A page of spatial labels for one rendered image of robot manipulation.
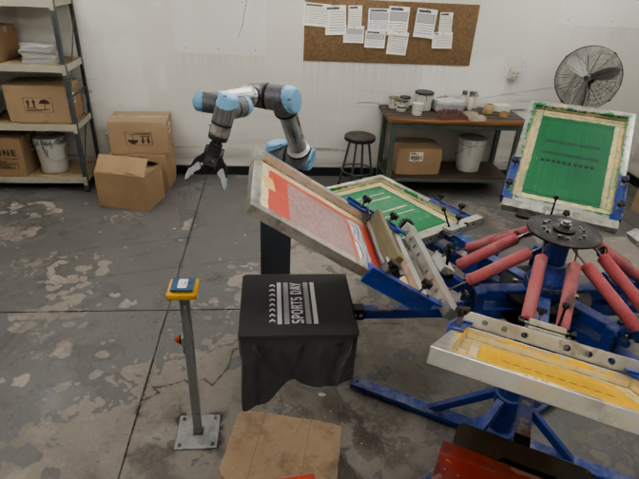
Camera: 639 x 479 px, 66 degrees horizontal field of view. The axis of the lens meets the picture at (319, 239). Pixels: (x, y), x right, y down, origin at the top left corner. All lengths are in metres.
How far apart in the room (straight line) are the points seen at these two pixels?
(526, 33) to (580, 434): 4.27
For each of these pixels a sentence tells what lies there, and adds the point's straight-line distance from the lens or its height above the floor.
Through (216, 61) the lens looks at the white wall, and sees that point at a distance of 5.66.
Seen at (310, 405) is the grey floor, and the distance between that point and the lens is 3.03.
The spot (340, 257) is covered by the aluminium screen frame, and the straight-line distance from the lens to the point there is 1.72.
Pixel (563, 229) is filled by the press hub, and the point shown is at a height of 1.32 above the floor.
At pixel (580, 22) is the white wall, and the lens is 6.48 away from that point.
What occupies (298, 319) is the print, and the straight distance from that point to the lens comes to 2.08.
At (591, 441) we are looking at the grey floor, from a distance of 3.33.
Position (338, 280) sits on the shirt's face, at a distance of 2.33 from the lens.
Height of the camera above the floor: 2.25
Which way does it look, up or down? 29 degrees down
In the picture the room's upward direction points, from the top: 3 degrees clockwise
